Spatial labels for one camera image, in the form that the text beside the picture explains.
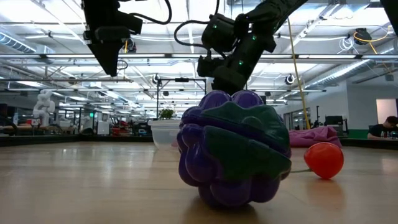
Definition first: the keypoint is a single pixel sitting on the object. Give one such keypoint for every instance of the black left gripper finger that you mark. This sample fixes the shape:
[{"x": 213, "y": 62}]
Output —
[{"x": 109, "y": 59}]

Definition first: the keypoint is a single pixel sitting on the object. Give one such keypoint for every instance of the white robot figure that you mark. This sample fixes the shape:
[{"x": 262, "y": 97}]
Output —
[{"x": 43, "y": 107}]

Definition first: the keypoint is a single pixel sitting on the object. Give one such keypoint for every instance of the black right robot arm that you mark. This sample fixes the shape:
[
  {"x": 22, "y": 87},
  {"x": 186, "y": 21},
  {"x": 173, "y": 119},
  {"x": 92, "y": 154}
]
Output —
[{"x": 270, "y": 9}]

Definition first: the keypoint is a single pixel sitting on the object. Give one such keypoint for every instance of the white cabinet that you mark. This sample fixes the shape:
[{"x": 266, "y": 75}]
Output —
[{"x": 103, "y": 127}]

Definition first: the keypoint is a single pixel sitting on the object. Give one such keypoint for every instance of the green potted plant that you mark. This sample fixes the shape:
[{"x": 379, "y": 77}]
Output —
[{"x": 166, "y": 114}]

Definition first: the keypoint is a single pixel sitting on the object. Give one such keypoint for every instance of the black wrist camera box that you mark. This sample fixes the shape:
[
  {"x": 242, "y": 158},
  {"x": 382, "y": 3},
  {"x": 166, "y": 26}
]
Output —
[
  {"x": 132, "y": 22},
  {"x": 205, "y": 66}
]

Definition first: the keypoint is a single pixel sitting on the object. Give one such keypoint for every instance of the purple crumpled cloth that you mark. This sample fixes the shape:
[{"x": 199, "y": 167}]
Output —
[{"x": 314, "y": 137}]

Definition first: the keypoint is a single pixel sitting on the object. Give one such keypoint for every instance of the purple toy grape bunch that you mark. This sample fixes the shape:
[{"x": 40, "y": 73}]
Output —
[{"x": 217, "y": 161}]

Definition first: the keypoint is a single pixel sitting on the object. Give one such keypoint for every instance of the clear plastic tupperware container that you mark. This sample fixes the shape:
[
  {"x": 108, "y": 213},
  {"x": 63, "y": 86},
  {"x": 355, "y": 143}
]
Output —
[{"x": 163, "y": 133}]

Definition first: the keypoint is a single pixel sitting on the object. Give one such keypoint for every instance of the black metal stand frame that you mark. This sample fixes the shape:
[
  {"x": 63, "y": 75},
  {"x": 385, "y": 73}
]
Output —
[{"x": 182, "y": 80}]

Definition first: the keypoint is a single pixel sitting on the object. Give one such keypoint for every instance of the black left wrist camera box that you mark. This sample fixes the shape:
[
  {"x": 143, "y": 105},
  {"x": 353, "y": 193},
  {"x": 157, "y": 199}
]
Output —
[{"x": 132, "y": 22}]

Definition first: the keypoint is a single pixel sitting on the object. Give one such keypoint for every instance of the person in black shirt seated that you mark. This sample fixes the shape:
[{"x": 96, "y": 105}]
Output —
[{"x": 381, "y": 130}]

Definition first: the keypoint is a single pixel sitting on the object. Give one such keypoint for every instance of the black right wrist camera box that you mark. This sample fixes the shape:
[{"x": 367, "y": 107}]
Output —
[{"x": 205, "y": 66}]

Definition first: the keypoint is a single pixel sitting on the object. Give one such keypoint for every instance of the black monitor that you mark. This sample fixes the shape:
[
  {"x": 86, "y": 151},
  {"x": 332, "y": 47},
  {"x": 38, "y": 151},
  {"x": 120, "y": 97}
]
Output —
[{"x": 333, "y": 120}]

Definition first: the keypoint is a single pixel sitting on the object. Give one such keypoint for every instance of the red toy cherry green stem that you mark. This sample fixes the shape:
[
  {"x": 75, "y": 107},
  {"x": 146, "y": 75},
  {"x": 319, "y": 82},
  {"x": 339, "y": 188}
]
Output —
[{"x": 325, "y": 160}]

